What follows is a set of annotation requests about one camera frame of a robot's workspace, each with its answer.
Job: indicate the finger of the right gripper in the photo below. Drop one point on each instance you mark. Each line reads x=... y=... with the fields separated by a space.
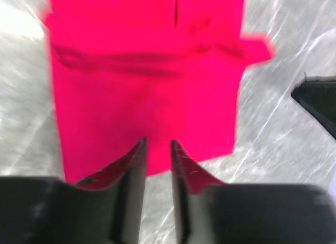
x=317 y=96

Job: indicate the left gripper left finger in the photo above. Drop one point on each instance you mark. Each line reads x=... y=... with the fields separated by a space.
x=104 y=207

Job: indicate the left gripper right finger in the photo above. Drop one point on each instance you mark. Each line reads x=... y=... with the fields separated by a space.
x=208 y=210

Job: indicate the pink t shirt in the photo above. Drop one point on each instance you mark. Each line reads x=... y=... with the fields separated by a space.
x=166 y=70

